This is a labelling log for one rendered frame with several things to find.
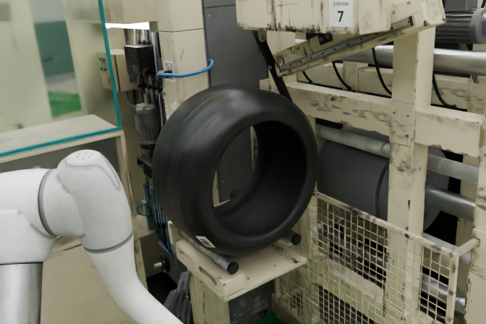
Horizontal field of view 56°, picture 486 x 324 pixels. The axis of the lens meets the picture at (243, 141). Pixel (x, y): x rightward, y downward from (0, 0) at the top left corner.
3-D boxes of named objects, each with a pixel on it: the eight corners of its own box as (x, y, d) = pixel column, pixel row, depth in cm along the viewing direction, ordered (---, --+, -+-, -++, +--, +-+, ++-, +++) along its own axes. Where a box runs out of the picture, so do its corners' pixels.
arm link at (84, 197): (142, 215, 97) (82, 220, 99) (122, 137, 90) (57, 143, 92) (124, 253, 85) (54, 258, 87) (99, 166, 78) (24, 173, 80)
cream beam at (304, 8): (235, 30, 175) (232, -11, 170) (286, 24, 188) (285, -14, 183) (358, 36, 127) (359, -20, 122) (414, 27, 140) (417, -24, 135)
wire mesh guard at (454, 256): (275, 302, 227) (267, 171, 206) (278, 301, 228) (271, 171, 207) (440, 434, 156) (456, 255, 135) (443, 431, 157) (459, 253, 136)
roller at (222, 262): (190, 232, 182) (180, 236, 180) (188, 223, 181) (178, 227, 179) (240, 271, 155) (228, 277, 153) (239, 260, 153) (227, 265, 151)
